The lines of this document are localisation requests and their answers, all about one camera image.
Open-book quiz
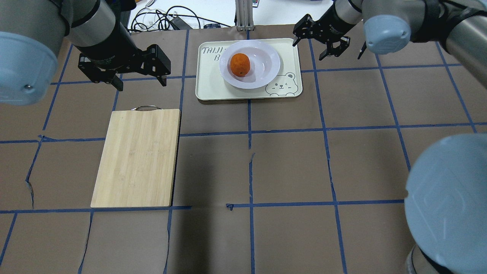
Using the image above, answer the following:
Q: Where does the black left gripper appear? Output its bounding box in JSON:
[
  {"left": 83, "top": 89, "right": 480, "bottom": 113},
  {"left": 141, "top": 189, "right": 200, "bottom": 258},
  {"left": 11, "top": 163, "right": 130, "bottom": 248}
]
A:
[{"left": 74, "top": 23, "right": 172, "bottom": 91}]

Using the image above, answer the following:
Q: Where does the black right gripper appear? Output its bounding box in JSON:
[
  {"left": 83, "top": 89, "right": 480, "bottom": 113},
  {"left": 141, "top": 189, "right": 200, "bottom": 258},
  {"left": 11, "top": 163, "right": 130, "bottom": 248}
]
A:
[{"left": 292, "top": 6, "right": 352, "bottom": 61}]

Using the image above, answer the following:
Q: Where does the white round plate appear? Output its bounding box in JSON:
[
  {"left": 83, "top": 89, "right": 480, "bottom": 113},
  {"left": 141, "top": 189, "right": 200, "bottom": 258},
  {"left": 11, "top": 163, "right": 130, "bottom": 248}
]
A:
[{"left": 218, "top": 40, "right": 281, "bottom": 89}]

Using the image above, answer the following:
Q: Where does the orange fruit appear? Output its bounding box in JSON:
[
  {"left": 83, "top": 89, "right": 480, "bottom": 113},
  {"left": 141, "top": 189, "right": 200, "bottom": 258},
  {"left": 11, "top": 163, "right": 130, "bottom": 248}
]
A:
[{"left": 230, "top": 53, "right": 251, "bottom": 77}]

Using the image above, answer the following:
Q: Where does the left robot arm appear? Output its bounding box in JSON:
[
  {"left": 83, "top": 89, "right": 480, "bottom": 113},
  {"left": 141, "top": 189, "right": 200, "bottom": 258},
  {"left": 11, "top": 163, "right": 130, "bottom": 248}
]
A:
[{"left": 0, "top": 0, "right": 171, "bottom": 105}]

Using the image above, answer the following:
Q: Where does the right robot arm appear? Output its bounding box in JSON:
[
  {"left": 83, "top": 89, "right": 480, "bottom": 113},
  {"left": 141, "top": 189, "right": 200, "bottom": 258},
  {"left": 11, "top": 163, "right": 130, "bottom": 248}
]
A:
[{"left": 309, "top": 23, "right": 486, "bottom": 274}]

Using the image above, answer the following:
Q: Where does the cream bear tray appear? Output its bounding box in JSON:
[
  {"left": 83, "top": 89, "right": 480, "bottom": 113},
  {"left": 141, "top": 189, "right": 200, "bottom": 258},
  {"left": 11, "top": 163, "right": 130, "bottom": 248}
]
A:
[{"left": 195, "top": 38, "right": 303, "bottom": 101}]

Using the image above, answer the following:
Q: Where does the bamboo cutting board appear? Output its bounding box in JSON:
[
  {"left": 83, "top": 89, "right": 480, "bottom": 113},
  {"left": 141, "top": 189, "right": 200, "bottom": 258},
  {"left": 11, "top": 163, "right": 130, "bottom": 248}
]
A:
[{"left": 91, "top": 109, "right": 181, "bottom": 209}]

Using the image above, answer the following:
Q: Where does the aluminium frame post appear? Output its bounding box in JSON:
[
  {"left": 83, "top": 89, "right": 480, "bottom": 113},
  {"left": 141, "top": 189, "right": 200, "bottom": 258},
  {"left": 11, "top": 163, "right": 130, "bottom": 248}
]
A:
[{"left": 235, "top": 0, "right": 255, "bottom": 31}]

